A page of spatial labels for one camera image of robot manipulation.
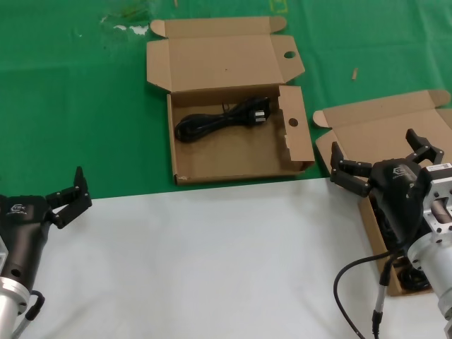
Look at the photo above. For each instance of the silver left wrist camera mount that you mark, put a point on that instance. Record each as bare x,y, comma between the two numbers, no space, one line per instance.
3,254

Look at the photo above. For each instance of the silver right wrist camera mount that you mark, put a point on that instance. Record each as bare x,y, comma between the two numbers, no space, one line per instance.
438,197

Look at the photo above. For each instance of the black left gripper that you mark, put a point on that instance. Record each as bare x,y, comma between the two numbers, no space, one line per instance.
21,229

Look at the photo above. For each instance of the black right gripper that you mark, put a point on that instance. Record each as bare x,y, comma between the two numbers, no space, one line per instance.
399,190

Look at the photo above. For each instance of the cardboard box with plain lid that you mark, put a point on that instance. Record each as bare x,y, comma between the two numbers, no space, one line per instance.
370,141

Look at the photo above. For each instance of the cardboard box with holed flap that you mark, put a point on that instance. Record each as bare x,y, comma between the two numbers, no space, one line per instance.
229,159

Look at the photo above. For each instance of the green table cloth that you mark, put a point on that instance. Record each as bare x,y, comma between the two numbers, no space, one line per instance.
70,106

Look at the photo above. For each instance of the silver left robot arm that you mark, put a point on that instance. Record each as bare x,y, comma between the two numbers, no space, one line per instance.
8,303

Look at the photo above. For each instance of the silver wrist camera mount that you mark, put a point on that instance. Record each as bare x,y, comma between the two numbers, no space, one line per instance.
3,254
438,197

